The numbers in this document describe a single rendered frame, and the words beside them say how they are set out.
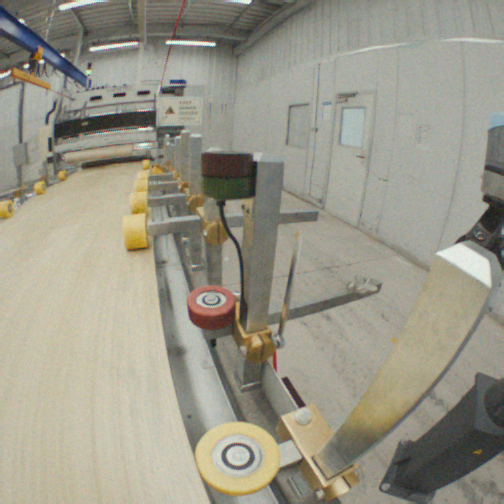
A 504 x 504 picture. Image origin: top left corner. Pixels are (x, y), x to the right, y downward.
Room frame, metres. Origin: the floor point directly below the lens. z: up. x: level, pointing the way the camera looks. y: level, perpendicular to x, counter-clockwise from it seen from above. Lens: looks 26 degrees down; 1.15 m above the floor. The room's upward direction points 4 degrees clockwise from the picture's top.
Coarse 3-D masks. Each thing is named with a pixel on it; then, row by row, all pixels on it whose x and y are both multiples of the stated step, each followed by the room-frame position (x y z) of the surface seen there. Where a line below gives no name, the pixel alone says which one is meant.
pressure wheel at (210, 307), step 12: (204, 288) 0.35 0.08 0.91; (216, 288) 0.35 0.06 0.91; (192, 300) 0.31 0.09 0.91; (204, 300) 0.32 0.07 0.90; (216, 300) 0.32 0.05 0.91; (228, 300) 0.32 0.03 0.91; (192, 312) 0.29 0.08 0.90; (204, 312) 0.29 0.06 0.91; (216, 312) 0.29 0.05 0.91; (228, 312) 0.30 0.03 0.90; (204, 324) 0.28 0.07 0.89; (216, 324) 0.28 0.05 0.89; (228, 324) 0.30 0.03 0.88
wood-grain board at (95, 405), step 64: (64, 192) 1.14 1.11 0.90; (128, 192) 1.07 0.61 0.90; (0, 256) 0.38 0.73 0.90; (64, 256) 0.42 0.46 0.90; (128, 256) 0.45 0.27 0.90; (0, 320) 0.17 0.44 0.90; (64, 320) 0.22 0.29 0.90; (128, 320) 0.25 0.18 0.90; (0, 384) 0.06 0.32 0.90; (64, 384) 0.11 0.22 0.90; (128, 384) 0.14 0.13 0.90; (0, 448) -0.02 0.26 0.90; (64, 448) 0.03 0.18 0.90; (128, 448) 0.06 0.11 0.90
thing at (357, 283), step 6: (354, 276) 0.48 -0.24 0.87; (360, 276) 0.48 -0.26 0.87; (348, 282) 0.46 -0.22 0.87; (354, 282) 0.45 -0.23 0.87; (360, 282) 0.45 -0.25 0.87; (366, 282) 0.45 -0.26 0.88; (372, 282) 0.45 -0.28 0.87; (354, 288) 0.43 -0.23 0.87; (360, 288) 0.43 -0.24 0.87; (366, 288) 0.44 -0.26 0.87; (372, 288) 0.44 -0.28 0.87
